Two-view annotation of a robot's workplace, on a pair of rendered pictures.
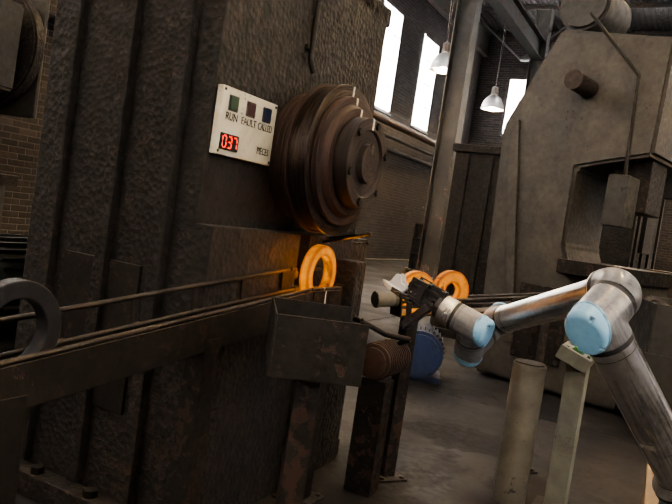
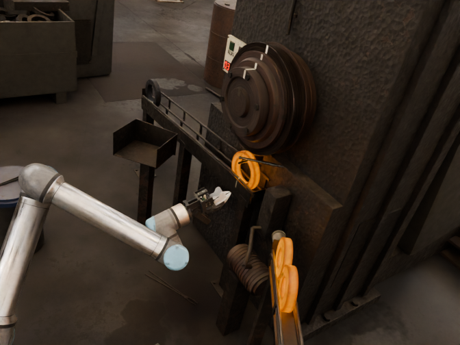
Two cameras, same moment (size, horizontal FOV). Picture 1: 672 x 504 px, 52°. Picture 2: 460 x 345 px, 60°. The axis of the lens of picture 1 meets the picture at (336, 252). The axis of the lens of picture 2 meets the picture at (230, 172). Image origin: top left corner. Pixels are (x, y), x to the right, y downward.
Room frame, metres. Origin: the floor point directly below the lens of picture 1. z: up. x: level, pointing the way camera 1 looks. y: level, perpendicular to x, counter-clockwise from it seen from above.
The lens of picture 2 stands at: (2.75, -1.44, 1.77)
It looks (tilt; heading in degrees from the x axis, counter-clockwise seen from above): 33 degrees down; 114
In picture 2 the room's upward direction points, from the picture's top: 12 degrees clockwise
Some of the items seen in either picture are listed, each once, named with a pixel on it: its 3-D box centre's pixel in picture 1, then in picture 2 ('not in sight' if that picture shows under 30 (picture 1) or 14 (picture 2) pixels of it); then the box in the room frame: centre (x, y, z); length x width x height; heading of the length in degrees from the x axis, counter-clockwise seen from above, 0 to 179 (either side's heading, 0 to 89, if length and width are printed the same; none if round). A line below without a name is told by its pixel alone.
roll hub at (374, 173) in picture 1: (362, 163); (242, 102); (2.12, -0.04, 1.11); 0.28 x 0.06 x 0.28; 153
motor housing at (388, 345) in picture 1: (376, 414); (241, 298); (2.40, -0.23, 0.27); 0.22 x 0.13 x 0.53; 153
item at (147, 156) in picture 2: (295, 459); (142, 187); (1.59, 0.02, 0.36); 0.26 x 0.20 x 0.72; 8
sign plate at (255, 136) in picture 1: (245, 127); (240, 61); (1.92, 0.30, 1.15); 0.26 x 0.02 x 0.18; 153
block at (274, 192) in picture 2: (344, 293); (274, 211); (2.38, -0.05, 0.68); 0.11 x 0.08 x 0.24; 63
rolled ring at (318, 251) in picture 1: (318, 274); (245, 170); (2.17, 0.05, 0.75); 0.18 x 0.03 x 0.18; 153
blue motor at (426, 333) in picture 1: (419, 349); not in sight; (4.36, -0.62, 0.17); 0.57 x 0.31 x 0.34; 173
